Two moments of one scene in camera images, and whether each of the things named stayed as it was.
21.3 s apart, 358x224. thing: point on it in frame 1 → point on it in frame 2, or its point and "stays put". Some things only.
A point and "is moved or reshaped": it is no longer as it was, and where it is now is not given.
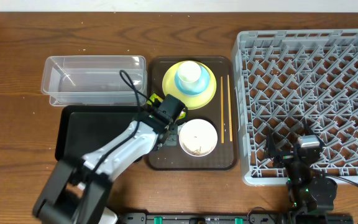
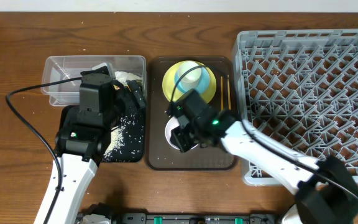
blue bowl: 194,88 stays put
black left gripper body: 173,134 → 124,102
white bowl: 198,137 is moved or reshaped
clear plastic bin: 96,80 stays put
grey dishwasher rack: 319,81 stays put
